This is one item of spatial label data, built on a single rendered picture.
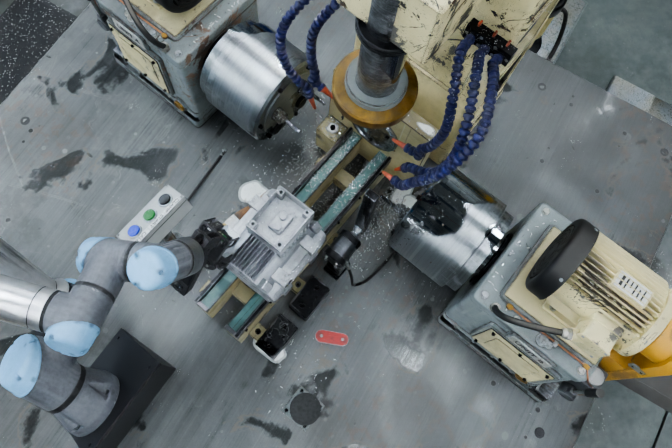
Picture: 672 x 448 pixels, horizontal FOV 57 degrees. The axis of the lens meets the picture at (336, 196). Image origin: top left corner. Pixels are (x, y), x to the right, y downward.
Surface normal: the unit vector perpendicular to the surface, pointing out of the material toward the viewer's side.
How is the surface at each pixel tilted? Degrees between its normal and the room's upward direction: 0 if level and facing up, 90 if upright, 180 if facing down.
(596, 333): 0
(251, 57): 6
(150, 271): 30
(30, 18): 0
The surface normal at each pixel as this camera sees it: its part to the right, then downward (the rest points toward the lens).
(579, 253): -0.04, -0.19
